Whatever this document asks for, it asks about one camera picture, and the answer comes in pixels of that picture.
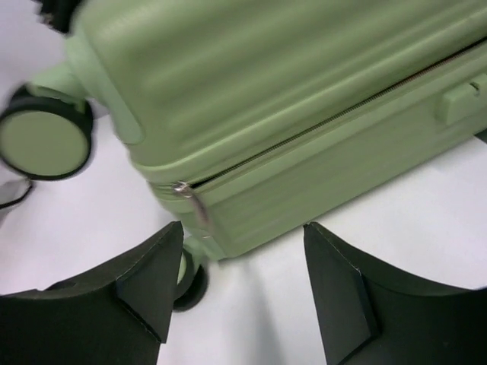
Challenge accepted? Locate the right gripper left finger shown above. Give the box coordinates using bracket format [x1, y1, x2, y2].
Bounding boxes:
[1, 222, 183, 364]

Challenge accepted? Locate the green suitcase blue lining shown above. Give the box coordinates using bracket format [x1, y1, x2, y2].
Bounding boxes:
[1, 1, 486, 312]

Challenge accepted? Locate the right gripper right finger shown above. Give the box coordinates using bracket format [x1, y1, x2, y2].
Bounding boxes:
[304, 222, 486, 364]

